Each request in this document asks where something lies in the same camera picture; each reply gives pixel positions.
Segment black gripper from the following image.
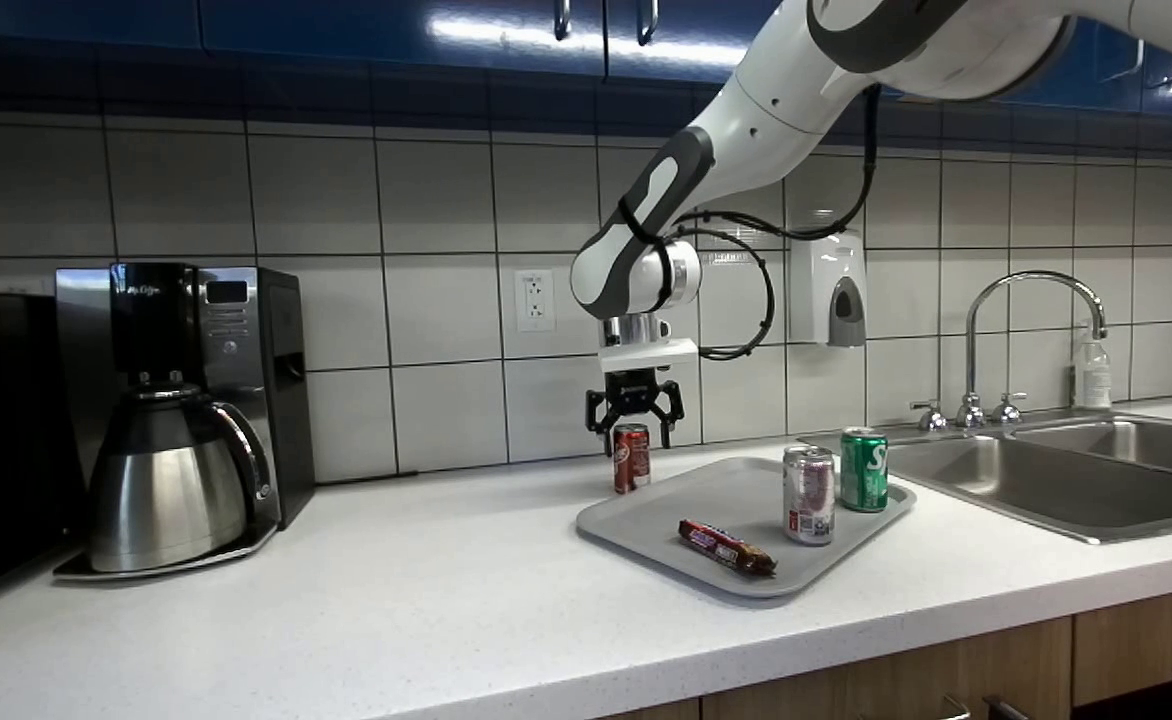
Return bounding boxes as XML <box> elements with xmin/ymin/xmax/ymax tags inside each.
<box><xmin>585</xmin><ymin>368</ymin><xmax>683</xmax><ymax>447</ymax></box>

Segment red soda can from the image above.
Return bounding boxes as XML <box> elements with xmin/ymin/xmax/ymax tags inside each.
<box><xmin>614</xmin><ymin>425</ymin><xmax>647</xmax><ymax>495</ymax></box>

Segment silver soda can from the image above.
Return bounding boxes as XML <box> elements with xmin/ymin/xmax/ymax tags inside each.
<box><xmin>780</xmin><ymin>444</ymin><xmax>837</xmax><ymax>549</ymax></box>

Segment green soda can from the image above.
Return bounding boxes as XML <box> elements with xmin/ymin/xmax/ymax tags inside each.
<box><xmin>839</xmin><ymin>428</ymin><xmax>888</xmax><ymax>510</ymax></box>

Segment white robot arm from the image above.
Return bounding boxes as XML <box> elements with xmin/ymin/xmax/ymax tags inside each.
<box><xmin>567</xmin><ymin>0</ymin><xmax>1172</xmax><ymax>439</ymax></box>

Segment grey plastic tray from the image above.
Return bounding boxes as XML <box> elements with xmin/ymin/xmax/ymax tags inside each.
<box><xmin>578</xmin><ymin>455</ymin><xmax>917</xmax><ymax>600</ymax></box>

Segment Snickers candy bar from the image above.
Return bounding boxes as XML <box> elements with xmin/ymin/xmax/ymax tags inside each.
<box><xmin>676</xmin><ymin>521</ymin><xmax>777</xmax><ymax>574</ymax></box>

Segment chrome kitchen faucet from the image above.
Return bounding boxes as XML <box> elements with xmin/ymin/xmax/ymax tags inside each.
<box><xmin>909</xmin><ymin>262</ymin><xmax>1114</xmax><ymax>437</ymax></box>

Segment stainless steel sink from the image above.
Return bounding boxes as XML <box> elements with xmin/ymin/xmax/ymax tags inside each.
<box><xmin>888</xmin><ymin>416</ymin><xmax>1172</xmax><ymax>544</ymax></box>

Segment clear soap bottle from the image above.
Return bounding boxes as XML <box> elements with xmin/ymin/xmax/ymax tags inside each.
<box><xmin>1072</xmin><ymin>335</ymin><xmax>1114</xmax><ymax>409</ymax></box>

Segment wooden lower cabinets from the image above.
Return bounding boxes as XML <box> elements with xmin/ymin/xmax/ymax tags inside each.
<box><xmin>614</xmin><ymin>595</ymin><xmax>1172</xmax><ymax>720</ymax></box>

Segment black microwave oven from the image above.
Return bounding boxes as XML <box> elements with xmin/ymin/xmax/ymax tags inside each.
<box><xmin>0</xmin><ymin>290</ymin><xmax>84</xmax><ymax>574</ymax></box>

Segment blue upper cabinets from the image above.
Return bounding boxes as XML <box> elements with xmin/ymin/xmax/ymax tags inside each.
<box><xmin>0</xmin><ymin>0</ymin><xmax>1172</xmax><ymax>125</ymax></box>

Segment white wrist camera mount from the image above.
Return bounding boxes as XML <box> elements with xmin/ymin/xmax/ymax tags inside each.
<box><xmin>596</xmin><ymin>335</ymin><xmax>702</xmax><ymax>370</ymax></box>

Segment white wall outlet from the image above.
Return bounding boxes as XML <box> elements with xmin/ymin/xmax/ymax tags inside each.
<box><xmin>515</xmin><ymin>269</ymin><xmax>551</xmax><ymax>327</ymax></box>

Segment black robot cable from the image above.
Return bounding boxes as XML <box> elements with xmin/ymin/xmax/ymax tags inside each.
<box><xmin>607</xmin><ymin>83</ymin><xmax>884</xmax><ymax>364</ymax></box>

